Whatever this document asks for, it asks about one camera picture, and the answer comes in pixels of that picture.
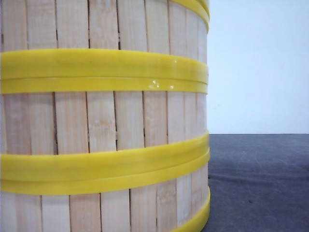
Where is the bamboo steamer basket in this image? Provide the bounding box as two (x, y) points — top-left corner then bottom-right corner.
(0, 0), (210, 80)
(0, 77), (209, 179)
(0, 151), (210, 232)

